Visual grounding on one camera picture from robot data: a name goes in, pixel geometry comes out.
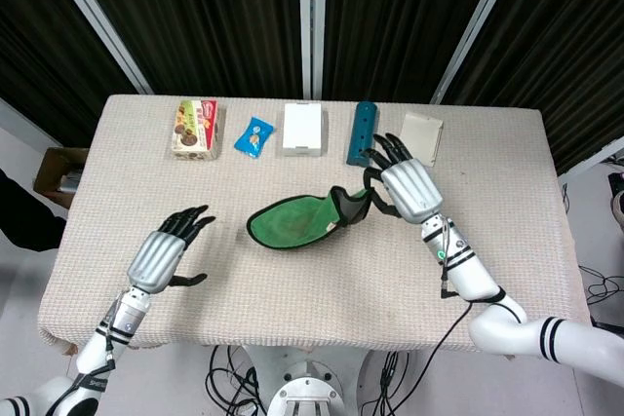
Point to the white frame post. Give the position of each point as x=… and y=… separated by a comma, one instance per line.
x=475, y=21
x=97, y=21
x=312, y=21

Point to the blue snack packet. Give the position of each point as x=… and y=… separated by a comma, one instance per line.
x=253, y=137

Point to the teal cylindrical holder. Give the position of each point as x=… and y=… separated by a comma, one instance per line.
x=363, y=133

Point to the brown cardboard box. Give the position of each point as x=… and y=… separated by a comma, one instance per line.
x=53, y=167

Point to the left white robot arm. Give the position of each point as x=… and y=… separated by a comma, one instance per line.
x=124, y=318

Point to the black pleated curtain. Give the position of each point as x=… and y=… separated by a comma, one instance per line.
x=214, y=11

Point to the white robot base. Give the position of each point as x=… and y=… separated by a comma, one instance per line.
x=312, y=391

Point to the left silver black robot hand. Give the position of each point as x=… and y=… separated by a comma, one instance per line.
x=153, y=262

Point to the beige waffle tablecloth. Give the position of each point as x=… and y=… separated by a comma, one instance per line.
x=317, y=289

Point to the green cloth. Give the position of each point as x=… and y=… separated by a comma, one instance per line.
x=287, y=223

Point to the cookie box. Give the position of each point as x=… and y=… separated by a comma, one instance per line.
x=195, y=128

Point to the white cardboard box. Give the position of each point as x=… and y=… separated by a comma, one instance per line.
x=302, y=126

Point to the beige flat box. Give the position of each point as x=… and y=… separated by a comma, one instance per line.
x=421, y=136

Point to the grey metal object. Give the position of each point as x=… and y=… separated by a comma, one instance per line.
x=70, y=181

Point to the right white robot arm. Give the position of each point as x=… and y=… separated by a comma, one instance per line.
x=468, y=270

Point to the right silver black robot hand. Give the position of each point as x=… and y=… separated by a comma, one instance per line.
x=412, y=189

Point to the black fabric bundle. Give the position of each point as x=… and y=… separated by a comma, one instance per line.
x=24, y=221

